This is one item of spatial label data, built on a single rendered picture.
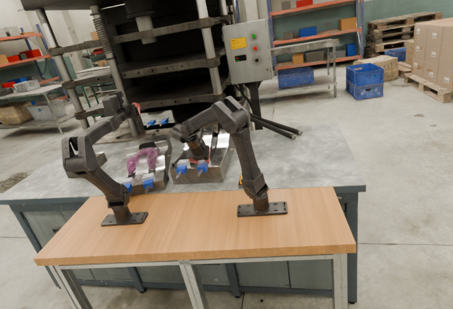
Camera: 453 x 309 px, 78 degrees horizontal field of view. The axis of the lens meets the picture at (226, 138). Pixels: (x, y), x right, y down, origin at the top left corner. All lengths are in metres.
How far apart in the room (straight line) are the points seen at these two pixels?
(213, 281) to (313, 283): 0.57
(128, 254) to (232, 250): 0.39
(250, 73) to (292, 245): 1.34
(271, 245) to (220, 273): 0.82
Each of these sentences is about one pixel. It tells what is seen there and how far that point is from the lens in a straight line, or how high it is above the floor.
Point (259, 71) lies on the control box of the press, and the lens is 2.04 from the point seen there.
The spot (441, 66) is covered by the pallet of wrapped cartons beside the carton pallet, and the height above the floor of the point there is 0.42.
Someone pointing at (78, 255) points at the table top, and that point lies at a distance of 1.29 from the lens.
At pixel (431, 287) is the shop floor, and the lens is 2.06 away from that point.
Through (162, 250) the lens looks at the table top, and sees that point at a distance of 1.12.
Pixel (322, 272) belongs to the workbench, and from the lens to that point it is 1.72.
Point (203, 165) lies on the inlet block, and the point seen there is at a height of 0.91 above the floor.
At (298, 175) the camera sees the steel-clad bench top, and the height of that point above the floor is 0.80.
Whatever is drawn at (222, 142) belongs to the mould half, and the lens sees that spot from 1.56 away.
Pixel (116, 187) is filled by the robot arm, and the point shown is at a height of 0.98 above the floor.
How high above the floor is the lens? 1.52
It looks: 23 degrees down
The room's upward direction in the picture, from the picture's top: 11 degrees counter-clockwise
